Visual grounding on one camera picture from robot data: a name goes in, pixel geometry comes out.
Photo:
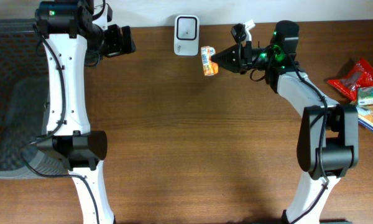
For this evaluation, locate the grey plastic mesh basket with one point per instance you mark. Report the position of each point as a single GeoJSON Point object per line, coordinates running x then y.
{"type": "Point", "coordinates": [24, 96]}

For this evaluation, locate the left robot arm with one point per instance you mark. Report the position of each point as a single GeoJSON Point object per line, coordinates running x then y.
{"type": "Point", "coordinates": [75, 35]}

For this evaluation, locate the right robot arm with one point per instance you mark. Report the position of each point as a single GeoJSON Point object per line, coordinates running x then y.
{"type": "Point", "coordinates": [328, 143]}

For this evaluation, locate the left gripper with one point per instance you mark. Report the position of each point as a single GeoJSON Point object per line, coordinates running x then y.
{"type": "Point", "coordinates": [118, 46]}

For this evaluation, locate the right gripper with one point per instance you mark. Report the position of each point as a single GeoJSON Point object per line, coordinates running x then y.
{"type": "Point", "coordinates": [236, 66]}

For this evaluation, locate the orange tissue pack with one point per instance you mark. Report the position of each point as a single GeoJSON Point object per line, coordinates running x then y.
{"type": "Point", "coordinates": [209, 67]}

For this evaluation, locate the teal tissue pack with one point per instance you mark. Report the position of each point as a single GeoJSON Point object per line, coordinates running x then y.
{"type": "Point", "coordinates": [365, 96]}

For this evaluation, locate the red candy bag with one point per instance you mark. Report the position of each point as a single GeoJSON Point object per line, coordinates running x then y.
{"type": "Point", "coordinates": [360, 76]}

